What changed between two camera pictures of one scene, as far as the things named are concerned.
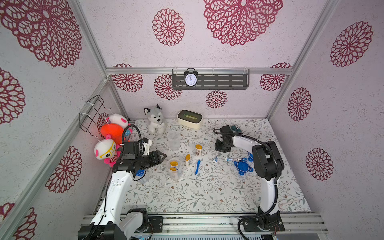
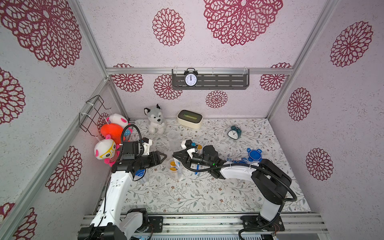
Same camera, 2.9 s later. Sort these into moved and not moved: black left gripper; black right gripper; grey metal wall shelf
Moved: black right gripper
Not moved: black left gripper; grey metal wall shelf
